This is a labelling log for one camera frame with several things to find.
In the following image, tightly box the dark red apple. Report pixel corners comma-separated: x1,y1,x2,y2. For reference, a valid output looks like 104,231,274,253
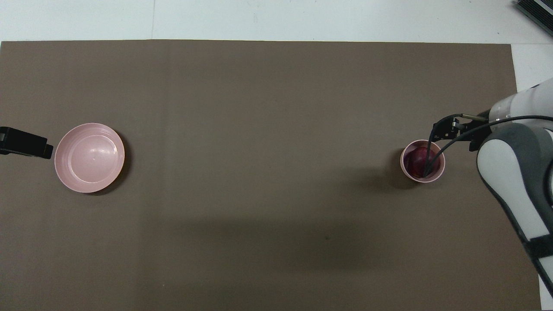
405,146,439,178

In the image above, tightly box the dark grey ribbed device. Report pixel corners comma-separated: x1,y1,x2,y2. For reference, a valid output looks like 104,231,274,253
514,0,553,38

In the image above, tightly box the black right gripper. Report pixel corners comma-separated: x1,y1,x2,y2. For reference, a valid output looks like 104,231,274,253
433,118,493,152

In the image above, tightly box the brown table mat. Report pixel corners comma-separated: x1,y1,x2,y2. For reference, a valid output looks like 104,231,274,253
0,40,543,311

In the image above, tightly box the pink plate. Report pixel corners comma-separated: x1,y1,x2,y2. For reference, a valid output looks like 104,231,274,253
54,123,126,194

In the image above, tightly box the pink bowl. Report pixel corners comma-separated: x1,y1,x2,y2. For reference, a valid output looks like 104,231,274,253
400,139,446,184

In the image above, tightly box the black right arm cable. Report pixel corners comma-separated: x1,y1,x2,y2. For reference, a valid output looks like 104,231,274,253
423,113,553,178

